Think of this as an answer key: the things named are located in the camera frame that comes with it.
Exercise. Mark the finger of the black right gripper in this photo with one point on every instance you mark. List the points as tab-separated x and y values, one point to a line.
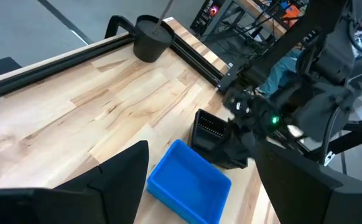
237	149

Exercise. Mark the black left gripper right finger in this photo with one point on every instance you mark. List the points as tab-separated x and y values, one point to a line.
299	189

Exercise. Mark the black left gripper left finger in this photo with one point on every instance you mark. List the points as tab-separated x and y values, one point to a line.
115	183

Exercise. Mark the black plastic slotted basket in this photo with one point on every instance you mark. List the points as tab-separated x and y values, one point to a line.
207	133

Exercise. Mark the blue plastic slotted basket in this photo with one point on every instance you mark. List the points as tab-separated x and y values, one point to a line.
190	183

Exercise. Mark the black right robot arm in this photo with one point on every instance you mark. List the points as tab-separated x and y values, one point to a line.
324	46

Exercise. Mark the seated person in jeans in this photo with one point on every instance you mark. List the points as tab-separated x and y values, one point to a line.
280	74

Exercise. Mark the wooden background table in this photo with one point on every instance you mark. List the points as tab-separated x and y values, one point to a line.
262	15

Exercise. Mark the computer tower with pink fan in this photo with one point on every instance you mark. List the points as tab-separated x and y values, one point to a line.
207	14

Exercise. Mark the blue box on background table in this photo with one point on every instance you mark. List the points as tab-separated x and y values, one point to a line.
284	5

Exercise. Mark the black plant pot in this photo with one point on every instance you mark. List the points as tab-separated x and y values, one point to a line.
151	40

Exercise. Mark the black curved tube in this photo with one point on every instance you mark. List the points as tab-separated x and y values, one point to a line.
118	23

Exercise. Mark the black aluminium table rail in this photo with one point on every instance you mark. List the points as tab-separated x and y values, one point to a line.
196	62
44	71

